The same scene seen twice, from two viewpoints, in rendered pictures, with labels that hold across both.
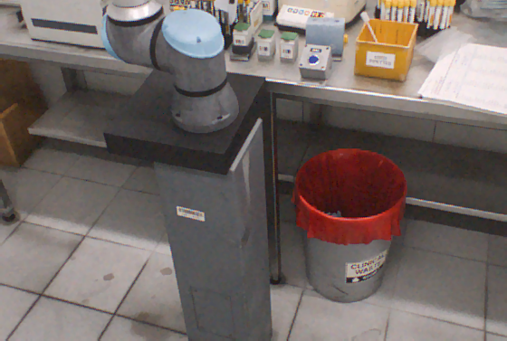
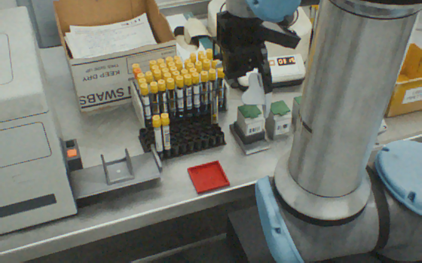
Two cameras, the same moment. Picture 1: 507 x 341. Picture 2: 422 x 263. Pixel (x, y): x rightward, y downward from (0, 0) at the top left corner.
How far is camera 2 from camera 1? 1.11 m
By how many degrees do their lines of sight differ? 32
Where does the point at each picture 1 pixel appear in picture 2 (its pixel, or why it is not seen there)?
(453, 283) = not seen: hidden behind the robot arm
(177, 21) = (410, 175)
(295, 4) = not seen: hidden behind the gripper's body
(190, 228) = not seen: outside the picture
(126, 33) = (344, 230)
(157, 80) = (261, 242)
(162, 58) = (400, 238)
